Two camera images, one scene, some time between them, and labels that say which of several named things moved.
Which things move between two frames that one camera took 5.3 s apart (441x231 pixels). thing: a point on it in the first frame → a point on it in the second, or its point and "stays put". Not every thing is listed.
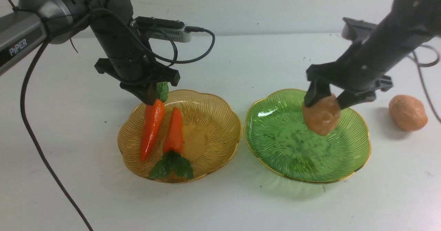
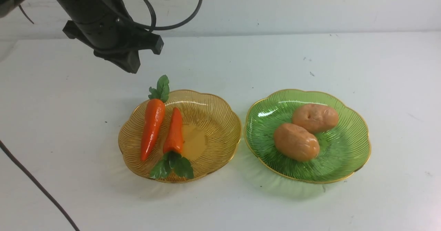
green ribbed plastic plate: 279,140 stays put
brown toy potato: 322,117 → 296,143
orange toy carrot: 172,159 stays put
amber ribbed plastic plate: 212,133 stays put
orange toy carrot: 152,120 stays put
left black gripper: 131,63 → 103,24
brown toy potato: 408,112 → 316,118
